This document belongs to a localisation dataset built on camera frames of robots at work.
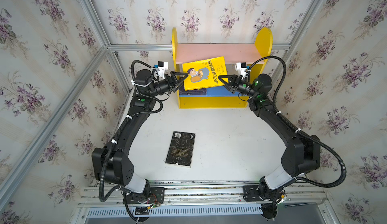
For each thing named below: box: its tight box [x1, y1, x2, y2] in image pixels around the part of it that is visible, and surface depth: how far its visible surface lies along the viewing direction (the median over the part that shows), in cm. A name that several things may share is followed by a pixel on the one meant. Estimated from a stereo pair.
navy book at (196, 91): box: [179, 89, 207, 94], surface depth 97 cm
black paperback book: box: [165, 130, 196, 168], surface depth 88 cm
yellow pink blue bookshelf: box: [171, 27, 274, 109], surface depth 75 cm
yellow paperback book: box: [182, 56, 229, 91], surface depth 71 cm
